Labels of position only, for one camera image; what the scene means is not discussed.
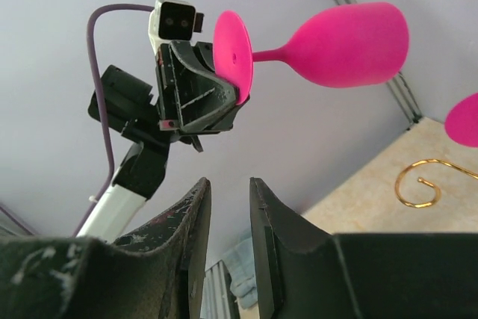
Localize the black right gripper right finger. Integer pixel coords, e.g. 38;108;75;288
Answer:
249;178;477;318

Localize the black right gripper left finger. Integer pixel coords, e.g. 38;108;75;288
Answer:
1;178;211;318

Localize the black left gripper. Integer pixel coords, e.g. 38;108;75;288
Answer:
156;40;238;136

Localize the gold wire wine glass rack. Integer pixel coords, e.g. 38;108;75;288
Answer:
394;158;477;209

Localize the magenta plastic wine glass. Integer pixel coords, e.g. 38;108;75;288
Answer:
444;93;477;148

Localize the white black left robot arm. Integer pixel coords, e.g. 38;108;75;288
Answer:
76;40;240;241

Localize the grey blue cloth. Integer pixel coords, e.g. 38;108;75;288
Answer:
223;231;258;309

